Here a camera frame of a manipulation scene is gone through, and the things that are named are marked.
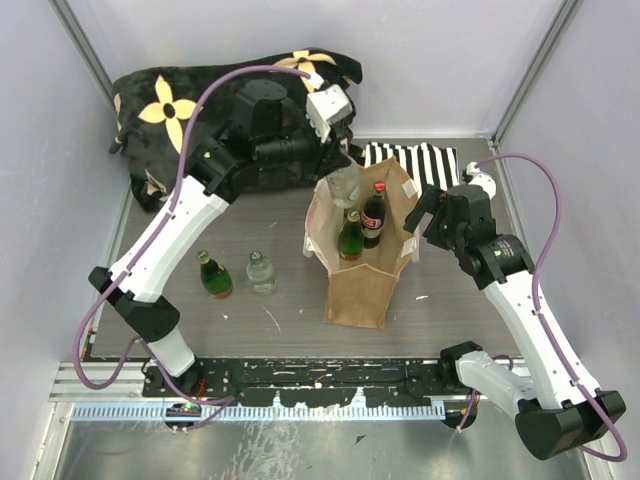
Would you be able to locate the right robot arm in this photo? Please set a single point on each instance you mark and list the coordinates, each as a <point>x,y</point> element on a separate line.
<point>559,406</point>

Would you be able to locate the green Perrier bottle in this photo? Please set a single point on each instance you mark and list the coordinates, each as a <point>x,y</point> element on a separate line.
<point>214,277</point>

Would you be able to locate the clear Chang soda bottle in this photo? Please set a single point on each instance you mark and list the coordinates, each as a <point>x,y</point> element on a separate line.
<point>344,186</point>

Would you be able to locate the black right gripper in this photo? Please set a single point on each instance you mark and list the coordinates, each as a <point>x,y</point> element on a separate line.
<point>435,202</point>

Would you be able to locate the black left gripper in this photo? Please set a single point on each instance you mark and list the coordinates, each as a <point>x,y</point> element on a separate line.
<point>334,156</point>

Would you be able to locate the aluminium frame rail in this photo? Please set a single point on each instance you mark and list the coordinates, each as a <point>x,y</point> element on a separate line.
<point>144,396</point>

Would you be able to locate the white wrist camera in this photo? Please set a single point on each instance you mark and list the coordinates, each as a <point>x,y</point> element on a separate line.
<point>325,109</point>
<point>473,175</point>

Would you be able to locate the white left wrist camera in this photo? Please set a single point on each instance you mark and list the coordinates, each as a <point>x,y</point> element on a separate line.
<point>325,109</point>

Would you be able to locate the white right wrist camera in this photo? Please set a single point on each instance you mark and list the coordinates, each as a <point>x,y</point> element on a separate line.
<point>473,175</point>

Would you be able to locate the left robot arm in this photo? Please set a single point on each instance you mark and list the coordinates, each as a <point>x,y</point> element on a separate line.
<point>266,137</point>

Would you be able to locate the black plush flower pillow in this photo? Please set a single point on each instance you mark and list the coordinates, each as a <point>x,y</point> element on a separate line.
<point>154,105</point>

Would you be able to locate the Coca-Cola glass bottle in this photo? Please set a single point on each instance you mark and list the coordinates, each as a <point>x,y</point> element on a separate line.
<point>373,215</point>

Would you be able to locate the black white striped cloth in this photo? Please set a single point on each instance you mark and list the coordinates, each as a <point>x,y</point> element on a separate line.
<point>425,163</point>

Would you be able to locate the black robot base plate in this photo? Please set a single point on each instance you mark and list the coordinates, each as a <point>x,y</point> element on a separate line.
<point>319,382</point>

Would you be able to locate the brown canvas tote bag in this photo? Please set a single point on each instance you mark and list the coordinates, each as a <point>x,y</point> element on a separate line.
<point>359,291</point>

